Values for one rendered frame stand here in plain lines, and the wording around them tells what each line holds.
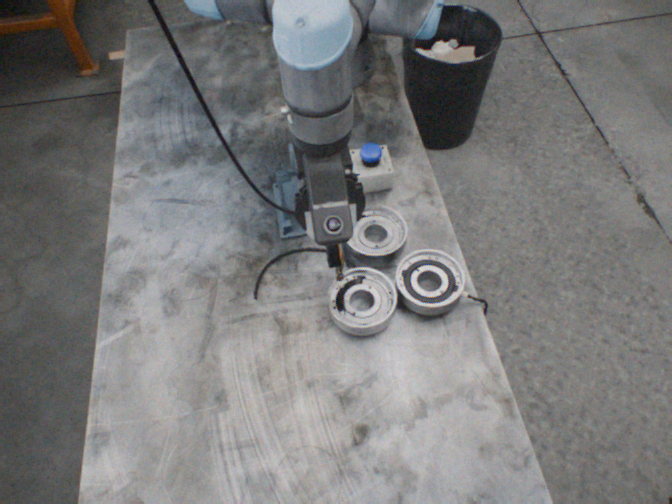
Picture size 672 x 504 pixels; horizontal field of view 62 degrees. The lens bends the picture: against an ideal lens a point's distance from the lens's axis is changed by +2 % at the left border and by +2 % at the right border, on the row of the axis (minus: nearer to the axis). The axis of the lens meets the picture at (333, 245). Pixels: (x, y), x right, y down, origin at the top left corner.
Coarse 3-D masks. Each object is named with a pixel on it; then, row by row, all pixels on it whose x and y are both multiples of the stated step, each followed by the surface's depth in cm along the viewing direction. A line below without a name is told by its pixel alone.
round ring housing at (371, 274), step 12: (348, 276) 88; (372, 276) 88; (384, 276) 86; (336, 288) 87; (360, 288) 87; (372, 288) 86; (384, 288) 86; (348, 300) 85; (372, 300) 88; (396, 300) 84; (336, 312) 84; (360, 312) 84; (372, 312) 84; (336, 324) 85; (348, 324) 82; (372, 324) 82; (384, 324) 83
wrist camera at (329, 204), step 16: (304, 160) 65; (320, 160) 65; (336, 160) 65; (320, 176) 65; (336, 176) 65; (320, 192) 65; (336, 192) 65; (320, 208) 64; (336, 208) 65; (320, 224) 64; (336, 224) 64; (352, 224) 64; (320, 240) 64; (336, 240) 64
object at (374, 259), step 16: (368, 208) 95; (384, 208) 95; (368, 224) 94; (384, 224) 94; (400, 224) 93; (352, 240) 92; (384, 240) 92; (400, 240) 92; (368, 256) 89; (384, 256) 89
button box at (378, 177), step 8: (352, 152) 102; (384, 152) 101; (360, 160) 100; (384, 160) 100; (360, 168) 99; (368, 168) 99; (376, 168) 99; (384, 168) 99; (360, 176) 98; (368, 176) 98; (376, 176) 98; (384, 176) 99; (392, 176) 99; (368, 184) 100; (376, 184) 100; (384, 184) 101; (392, 184) 101; (368, 192) 102
